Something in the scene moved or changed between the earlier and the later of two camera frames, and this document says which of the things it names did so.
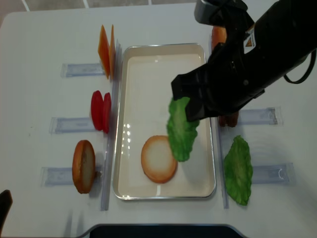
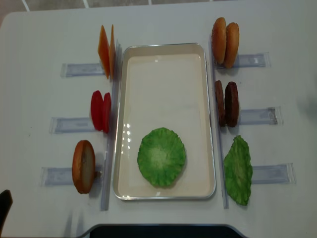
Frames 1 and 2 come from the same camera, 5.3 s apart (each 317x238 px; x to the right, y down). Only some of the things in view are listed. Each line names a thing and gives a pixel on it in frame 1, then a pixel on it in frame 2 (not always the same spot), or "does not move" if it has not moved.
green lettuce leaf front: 181,130 → 161,157
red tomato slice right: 107,112 does not move
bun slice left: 219,35 does not move
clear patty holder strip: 271,116 does not move
